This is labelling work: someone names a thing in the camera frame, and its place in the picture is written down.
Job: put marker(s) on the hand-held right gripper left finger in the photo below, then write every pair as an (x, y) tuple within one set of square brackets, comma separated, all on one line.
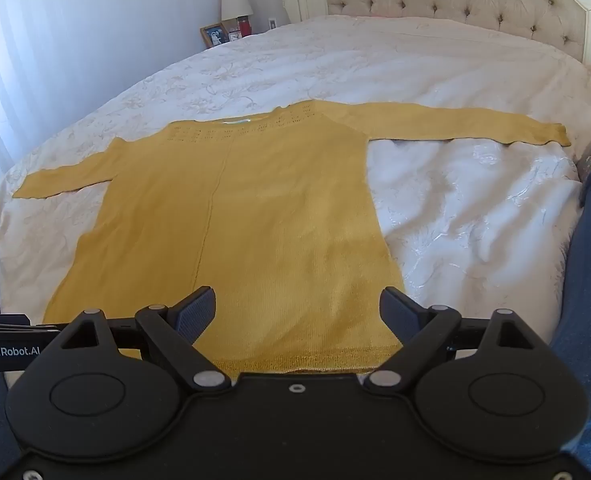
[(198, 312)]

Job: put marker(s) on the bed with white bedspread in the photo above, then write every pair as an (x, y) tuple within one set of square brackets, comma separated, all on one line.
[(475, 210)]

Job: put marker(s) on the white table lamp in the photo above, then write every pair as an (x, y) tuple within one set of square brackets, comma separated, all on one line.
[(235, 0)]

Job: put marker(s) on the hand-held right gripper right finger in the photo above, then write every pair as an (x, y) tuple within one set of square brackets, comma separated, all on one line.
[(398, 312)]

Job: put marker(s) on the wooden photo frame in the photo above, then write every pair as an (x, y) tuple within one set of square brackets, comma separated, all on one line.
[(214, 36)]

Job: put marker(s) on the small silver picture frame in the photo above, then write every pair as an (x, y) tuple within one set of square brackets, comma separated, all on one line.
[(234, 36)]

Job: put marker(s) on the yellow knit sweater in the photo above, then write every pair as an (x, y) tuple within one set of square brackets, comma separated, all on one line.
[(275, 220)]

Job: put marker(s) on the red bottle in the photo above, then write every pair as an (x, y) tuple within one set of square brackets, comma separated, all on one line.
[(245, 26)]

